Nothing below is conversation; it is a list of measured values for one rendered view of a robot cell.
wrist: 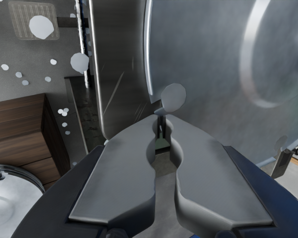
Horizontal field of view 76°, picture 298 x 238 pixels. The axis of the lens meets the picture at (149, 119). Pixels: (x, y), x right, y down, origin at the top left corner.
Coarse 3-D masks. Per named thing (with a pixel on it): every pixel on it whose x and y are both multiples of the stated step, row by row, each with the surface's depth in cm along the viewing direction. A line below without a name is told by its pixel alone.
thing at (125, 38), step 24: (96, 0) 10; (120, 0) 10; (144, 0) 11; (96, 24) 10; (120, 24) 11; (96, 48) 11; (120, 48) 11; (96, 72) 11; (120, 72) 12; (144, 72) 12; (96, 96) 13; (120, 96) 12; (144, 96) 13; (120, 120) 13
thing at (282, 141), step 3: (279, 138) 23; (282, 138) 23; (285, 138) 24; (279, 141) 23; (282, 141) 24; (285, 141) 24; (276, 144) 23; (279, 144) 24; (282, 144) 24; (276, 147) 24; (279, 147) 24; (276, 150) 24
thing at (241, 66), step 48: (192, 0) 11; (240, 0) 13; (288, 0) 14; (144, 48) 11; (192, 48) 13; (240, 48) 14; (288, 48) 16; (192, 96) 15; (240, 96) 17; (288, 96) 19; (240, 144) 20; (288, 144) 25
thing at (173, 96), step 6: (174, 84) 14; (180, 84) 14; (168, 90) 14; (174, 90) 14; (180, 90) 14; (162, 96) 14; (168, 96) 14; (174, 96) 14; (180, 96) 14; (162, 102) 14; (168, 102) 14; (174, 102) 14; (180, 102) 14; (168, 108) 14; (174, 108) 14
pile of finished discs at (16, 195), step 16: (0, 176) 53; (16, 176) 52; (32, 176) 57; (0, 192) 53; (16, 192) 55; (32, 192) 57; (0, 208) 54; (16, 208) 57; (0, 224) 57; (16, 224) 60
